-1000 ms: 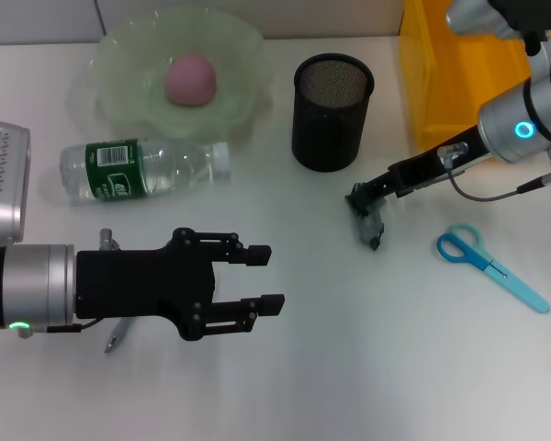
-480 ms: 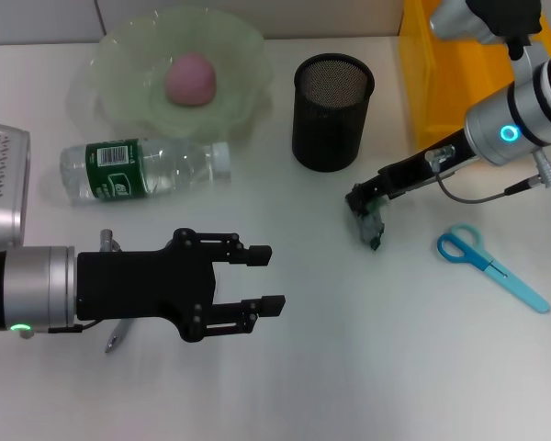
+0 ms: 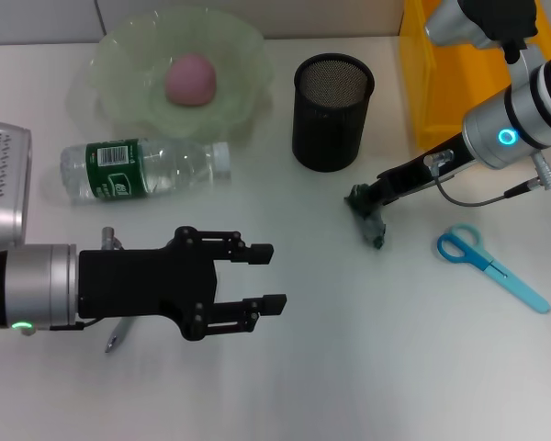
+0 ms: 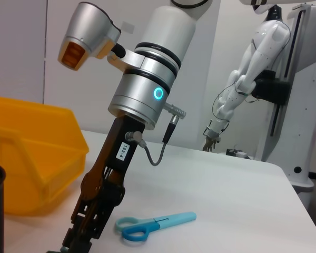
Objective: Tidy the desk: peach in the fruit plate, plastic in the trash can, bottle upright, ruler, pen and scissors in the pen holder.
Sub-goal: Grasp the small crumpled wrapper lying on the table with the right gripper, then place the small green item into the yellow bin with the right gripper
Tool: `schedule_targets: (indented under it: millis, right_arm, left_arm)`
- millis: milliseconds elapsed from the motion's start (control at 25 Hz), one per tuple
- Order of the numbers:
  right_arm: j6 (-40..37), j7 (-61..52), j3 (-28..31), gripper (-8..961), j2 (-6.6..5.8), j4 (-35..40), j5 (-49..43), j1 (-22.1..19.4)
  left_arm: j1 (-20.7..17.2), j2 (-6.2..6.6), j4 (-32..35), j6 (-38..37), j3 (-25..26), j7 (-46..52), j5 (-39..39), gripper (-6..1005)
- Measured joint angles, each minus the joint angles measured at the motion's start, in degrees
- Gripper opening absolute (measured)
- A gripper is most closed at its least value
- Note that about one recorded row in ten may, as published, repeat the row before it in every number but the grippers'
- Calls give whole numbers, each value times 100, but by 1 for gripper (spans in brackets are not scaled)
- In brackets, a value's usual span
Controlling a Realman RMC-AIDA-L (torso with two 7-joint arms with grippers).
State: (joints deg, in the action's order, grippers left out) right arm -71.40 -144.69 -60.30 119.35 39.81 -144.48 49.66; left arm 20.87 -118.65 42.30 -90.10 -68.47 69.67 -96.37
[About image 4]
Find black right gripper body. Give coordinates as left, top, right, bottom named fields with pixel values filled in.
left=80, top=113, right=146, bottom=207

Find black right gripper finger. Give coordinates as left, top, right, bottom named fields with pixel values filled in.
left=89, top=199, right=123, bottom=240
left=61, top=194, right=95, bottom=253

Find blue scissors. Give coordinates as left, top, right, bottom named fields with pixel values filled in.
left=114, top=211, right=198, bottom=243

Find yellow plastic bin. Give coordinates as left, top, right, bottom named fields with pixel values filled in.
left=0, top=95, right=90, bottom=217

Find small black white box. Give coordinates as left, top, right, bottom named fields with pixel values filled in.
left=225, top=148, right=254, bottom=160

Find white humanoid robot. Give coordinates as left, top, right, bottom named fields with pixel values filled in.
left=202, top=0, right=293, bottom=152

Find right gripper cable with plugs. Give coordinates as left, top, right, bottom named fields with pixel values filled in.
left=124, top=102, right=187, bottom=168

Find white wall socket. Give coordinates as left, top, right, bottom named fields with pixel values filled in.
left=121, top=22, right=136, bottom=35

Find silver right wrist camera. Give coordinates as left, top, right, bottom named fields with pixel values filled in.
left=57, top=2, right=146, bottom=73

